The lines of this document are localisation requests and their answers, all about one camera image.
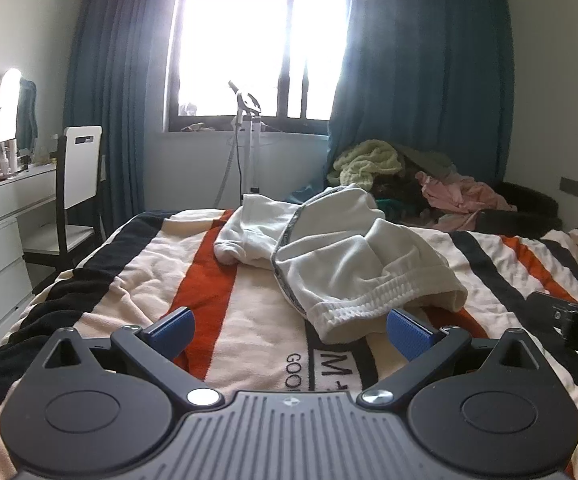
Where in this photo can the pink cloth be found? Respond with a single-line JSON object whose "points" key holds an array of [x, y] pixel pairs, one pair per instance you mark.
{"points": [[469, 192]]}

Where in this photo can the dark brown cloth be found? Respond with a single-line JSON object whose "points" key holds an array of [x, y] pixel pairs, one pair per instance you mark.
{"points": [[399, 190]]}

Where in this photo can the white bottle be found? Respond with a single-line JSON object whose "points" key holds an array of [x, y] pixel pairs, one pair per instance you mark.
{"points": [[5, 162]]}

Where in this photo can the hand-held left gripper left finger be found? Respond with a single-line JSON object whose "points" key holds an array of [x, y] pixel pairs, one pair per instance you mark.
{"points": [[174, 331]]}

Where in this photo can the grey cloth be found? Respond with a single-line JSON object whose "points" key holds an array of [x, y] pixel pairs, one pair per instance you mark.
{"points": [[429, 160]]}

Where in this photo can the striped orange black cream blanket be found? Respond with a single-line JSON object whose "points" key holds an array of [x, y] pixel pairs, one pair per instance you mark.
{"points": [[134, 280]]}

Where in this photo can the white chair with black frame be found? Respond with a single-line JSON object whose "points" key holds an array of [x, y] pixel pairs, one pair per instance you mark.
{"points": [[81, 170]]}

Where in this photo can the white garment steamer stand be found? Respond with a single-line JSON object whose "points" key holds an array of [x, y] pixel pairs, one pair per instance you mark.
{"points": [[255, 135]]}

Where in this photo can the teal cloth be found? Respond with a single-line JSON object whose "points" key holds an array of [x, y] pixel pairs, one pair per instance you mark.
{"points": [[28, 110]]}

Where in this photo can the lit vanity mirror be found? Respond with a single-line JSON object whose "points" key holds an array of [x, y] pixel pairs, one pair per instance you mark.
{"points": [[6, 105]]}

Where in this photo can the yellow-green fleece blanket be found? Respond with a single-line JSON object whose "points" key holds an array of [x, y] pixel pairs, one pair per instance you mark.
{"points": [[364, 162]]}

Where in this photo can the dark wall socket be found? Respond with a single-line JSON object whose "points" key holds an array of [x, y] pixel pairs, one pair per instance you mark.
{"points": [[570, 185]]}

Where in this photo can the windowsill clutter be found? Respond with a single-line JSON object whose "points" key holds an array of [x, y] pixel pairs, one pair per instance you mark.
{"points": [[194, 122]]}

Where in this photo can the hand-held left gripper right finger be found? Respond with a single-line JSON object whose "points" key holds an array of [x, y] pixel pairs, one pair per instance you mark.
{"points": [[409, 336]]}

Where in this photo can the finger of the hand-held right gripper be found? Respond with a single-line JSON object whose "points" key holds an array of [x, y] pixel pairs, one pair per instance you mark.
{"points": [[549, 310]]}

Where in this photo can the window with dark frame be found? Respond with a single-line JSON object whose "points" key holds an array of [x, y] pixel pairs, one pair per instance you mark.
{"points": [[239, 35]]}

